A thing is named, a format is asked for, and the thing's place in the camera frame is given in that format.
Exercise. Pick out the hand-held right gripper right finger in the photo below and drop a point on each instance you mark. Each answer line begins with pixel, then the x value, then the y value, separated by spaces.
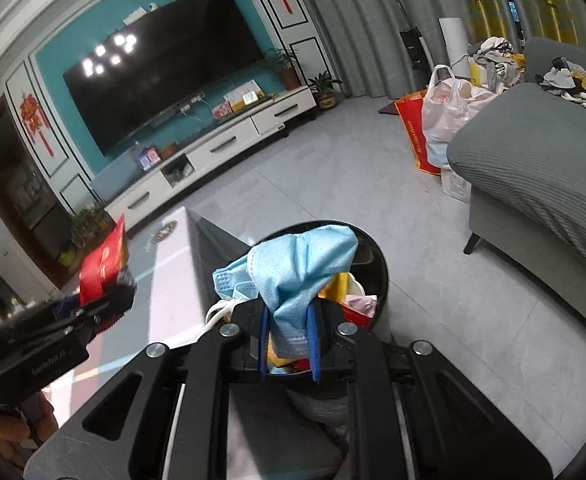
pixel 373 375

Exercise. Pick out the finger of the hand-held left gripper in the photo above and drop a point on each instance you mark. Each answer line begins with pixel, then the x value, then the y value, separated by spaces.
pixel 115 296
pixel 65 305

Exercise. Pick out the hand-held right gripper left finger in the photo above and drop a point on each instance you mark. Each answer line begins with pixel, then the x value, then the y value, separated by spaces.
pixel 208 370

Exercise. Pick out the red packet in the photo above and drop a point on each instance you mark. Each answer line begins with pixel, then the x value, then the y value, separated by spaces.
pixel 103 260

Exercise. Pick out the black round bin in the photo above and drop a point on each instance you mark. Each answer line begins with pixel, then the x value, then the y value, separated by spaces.
pixel 375 280

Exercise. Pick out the blue face mask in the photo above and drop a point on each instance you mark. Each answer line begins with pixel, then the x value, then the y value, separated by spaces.
pixel 298 270

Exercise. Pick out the person's left hand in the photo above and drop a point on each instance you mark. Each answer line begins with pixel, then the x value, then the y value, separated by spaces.
pixel 3 435

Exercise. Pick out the table with pink-grey cloth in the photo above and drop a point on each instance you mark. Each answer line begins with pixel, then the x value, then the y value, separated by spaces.
pixel 173 285

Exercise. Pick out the large pink wrapper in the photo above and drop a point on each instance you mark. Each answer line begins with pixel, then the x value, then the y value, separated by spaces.
pixel 363 305

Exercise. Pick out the bushy potted plant dark planter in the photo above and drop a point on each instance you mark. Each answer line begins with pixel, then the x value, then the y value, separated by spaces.
pixel 85 230

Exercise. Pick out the grey rectangular panel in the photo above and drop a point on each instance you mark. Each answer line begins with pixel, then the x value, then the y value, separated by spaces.
pixel 118 180

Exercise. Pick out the dark wooden display cabinet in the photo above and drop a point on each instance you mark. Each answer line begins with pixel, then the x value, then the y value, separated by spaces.
pixel 18 190

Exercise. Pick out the blue red box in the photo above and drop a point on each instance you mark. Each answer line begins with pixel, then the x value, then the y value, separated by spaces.
pixel 148 158

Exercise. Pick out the white television cabinet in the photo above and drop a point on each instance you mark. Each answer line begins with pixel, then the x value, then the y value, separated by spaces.
pixel 223 145

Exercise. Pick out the white cardboard box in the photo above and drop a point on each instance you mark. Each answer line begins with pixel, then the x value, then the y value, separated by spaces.
pixel 455 185

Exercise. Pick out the large black television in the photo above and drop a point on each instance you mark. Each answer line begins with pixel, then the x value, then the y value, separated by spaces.
pixel 163 70

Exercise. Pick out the white desk calendar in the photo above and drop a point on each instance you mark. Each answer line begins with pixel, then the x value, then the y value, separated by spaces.
pixel 243 96

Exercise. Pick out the red orange shopping bag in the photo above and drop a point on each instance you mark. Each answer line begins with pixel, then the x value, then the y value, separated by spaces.
pixel 413 132

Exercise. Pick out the dark red doormat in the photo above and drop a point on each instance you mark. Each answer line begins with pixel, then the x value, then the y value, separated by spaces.
pixel 390 108

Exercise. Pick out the grey sofa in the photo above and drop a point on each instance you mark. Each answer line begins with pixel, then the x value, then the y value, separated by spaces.
pixel 548 170

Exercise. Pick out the white plastic shopping bag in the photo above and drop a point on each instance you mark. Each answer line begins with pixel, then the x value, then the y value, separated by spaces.
pixel 448 112

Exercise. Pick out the tall potted plant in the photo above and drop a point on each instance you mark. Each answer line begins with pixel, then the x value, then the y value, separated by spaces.
pixel 283 66

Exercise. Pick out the small potted plant yellow pot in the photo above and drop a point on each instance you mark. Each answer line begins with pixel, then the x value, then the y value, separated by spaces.
pixel 325 92

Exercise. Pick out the upright vacuum cleaner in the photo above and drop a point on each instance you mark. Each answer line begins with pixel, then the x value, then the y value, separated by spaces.
pixel 415 46

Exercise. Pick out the pile of clothes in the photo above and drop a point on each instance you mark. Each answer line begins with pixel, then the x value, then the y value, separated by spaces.
pixel 495 60

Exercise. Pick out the clothes heap on sofa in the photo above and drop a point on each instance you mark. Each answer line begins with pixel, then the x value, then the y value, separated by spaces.
pixel 578 85

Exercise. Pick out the grey curtain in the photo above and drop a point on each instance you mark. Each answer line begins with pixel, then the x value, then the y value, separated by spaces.
pixel 343 20

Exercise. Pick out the yellow curtain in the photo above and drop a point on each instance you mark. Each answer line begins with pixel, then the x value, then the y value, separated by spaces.
pixel 483 0

